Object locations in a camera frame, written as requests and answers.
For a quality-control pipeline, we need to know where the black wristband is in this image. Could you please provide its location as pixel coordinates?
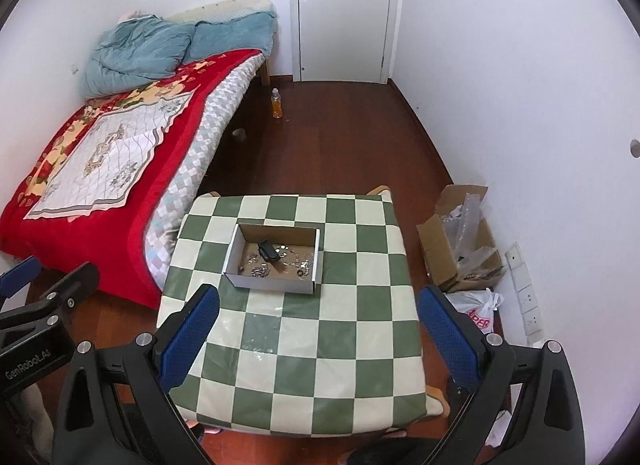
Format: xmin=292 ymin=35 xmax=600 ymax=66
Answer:
xmin=257 ymin=240 xmax=281 ymax=263

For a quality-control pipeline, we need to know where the open cardboard jewelry box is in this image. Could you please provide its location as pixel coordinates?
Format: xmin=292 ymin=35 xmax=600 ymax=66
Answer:
xmin=222 ymin=223 xmax=321 ymax=296

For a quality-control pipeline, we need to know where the white red plastic bag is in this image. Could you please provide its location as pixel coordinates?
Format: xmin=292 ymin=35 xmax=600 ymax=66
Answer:
xmin=446 ymin=289 xmax=503 ymax=334

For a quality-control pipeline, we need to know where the white power strip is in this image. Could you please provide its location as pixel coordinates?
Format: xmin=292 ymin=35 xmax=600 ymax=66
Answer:
xmin=504 ymin=243 xmax=546 ymax=348

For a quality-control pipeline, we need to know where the brown cardboard box on floor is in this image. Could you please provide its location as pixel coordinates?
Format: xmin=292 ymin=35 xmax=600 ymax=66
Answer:
xmin=416 ymin=184 xmax=504 ymax=293

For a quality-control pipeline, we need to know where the red patterned bedspread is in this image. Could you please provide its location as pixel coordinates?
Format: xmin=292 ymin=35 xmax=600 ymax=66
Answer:
xmin=1 ymin=49 xmax=266 ymax=309

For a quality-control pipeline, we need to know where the green white checkered tablecloth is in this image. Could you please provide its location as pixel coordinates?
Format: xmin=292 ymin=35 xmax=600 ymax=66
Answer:
xmin=156 ymin=190 xmax=445 ymax=439

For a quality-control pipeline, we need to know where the clear bubble wrap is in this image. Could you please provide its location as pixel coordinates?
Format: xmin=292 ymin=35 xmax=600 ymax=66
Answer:
xmin=440 ymin=193 xmax=496 ymax=281

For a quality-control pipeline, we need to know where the small cup under bed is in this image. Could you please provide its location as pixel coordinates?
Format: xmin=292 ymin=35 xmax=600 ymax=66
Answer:
xmin=232 ymin=128 xmax=246 ymax=141

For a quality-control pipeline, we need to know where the orange drink bottle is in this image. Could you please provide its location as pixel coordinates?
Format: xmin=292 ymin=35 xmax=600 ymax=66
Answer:
xmin=271 ymin=88 xmax=283 ymax=119

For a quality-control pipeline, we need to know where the teal blue duvet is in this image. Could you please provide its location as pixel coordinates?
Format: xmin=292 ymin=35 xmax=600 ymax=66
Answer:
xmin=79 ymin=10 xmax=277 ymax=100

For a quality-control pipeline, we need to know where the white door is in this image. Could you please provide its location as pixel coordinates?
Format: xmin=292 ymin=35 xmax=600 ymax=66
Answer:
xmin=296 ymin=0 xmax=396 ymax=84

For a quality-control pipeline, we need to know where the wall hole cover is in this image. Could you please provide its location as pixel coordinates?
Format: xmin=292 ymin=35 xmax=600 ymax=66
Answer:
xmin=629 ymin=139 xmax=640 ymax=158

